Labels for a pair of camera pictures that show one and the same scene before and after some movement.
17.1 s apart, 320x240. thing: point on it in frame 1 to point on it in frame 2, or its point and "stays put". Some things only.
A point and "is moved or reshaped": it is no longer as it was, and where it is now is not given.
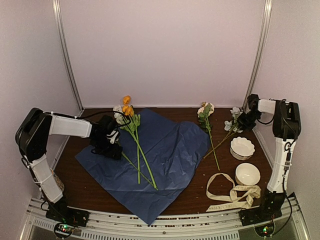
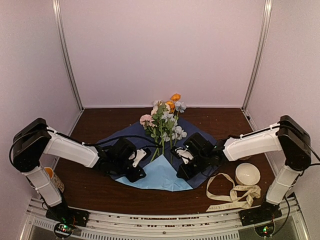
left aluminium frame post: (57, 14) stays put
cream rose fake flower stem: (204, 112) to (159, 109)
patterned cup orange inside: (59, 182) stays put
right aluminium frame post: (259, 53) stays put
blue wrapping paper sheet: (158, 155) is moved or reshaped
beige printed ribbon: (241, 196) stays put
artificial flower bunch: (117, 111) to (149, 124)
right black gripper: (245, 126) to (187, 175)
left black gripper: (114, 153) to (134, 177)
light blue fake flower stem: (232, 126) to (177, 132)
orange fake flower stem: (131, 122) to (172, 119)
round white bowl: (247, 174) stays put
